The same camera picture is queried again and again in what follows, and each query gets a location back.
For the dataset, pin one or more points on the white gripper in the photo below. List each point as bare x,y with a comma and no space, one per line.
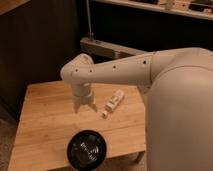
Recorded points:
83,95

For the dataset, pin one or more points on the light wooden beam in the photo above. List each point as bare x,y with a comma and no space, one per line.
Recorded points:
105,49

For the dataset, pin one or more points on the wooden table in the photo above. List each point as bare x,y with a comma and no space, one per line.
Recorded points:
48,122

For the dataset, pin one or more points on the black ceramic bowl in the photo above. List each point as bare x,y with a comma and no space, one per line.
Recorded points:
86,150

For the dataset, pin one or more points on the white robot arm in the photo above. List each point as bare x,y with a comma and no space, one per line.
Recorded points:
178,87

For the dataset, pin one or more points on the dark cabinet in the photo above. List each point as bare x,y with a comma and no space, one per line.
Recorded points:
36,40

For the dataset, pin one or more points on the metal vertical pole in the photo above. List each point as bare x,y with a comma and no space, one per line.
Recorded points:
90,32

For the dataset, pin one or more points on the wooden shelf with items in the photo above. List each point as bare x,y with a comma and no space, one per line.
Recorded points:
185,8

